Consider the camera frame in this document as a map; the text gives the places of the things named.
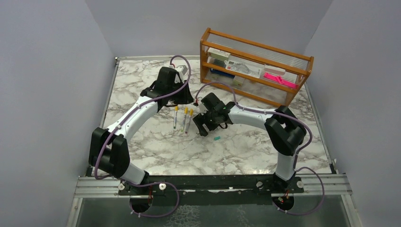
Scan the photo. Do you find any grey pen teal end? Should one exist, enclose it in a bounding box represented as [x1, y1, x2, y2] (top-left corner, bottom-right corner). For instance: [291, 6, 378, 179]
[180, 107, 188, 132]

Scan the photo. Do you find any grey pen purple end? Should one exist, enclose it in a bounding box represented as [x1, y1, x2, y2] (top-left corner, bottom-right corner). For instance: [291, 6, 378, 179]
[184, 109, 193, 134]

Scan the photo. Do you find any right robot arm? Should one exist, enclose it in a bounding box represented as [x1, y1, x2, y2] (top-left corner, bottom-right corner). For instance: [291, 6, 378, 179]
[193, 93, 307, 192]

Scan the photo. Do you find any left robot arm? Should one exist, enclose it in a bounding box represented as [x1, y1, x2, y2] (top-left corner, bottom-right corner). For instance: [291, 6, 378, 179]
[88, 65, 193, 194]

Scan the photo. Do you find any blue flat box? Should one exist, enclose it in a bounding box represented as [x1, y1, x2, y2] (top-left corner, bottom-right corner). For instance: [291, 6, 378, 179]
[209, 69, 235, 79]

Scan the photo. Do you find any small white box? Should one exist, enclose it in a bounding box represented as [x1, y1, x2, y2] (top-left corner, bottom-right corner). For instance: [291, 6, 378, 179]
[232, 76, 245, 87]

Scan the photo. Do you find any white green box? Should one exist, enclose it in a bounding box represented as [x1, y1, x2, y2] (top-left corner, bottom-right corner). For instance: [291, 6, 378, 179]
[207, 47, 231, 61]

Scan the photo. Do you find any orange wooden shelf rack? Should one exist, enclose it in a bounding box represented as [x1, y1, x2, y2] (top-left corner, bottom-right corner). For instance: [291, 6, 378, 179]
[200, 28, 314, 106]

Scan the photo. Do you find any white printed card package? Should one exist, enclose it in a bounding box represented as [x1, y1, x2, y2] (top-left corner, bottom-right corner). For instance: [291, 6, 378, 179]
[225, 61, 261, 78]

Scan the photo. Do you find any pink plastic tool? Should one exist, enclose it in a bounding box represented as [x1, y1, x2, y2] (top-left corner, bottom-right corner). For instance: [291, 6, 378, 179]
[263, 72, 298, 89]

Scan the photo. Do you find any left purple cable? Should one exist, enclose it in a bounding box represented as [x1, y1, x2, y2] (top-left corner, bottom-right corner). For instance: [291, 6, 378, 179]
[94, 55, 192, 218]

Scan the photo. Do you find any purple cable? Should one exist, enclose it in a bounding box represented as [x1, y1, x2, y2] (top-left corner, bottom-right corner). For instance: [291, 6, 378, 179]
[194, 82, 325, 217]
[94, 55, 192, 218]

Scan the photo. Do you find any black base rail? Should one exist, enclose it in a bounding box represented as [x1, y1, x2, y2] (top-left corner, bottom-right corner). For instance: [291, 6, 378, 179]
[118, 174, 304, 206]

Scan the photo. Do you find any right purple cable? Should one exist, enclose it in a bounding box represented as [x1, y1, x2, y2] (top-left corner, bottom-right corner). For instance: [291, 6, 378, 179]
[194, 82, 325, 217]

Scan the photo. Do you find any aluminium frame rail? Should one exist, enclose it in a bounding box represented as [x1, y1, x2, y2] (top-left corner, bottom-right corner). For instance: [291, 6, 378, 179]
[73, 174, 353, 199]

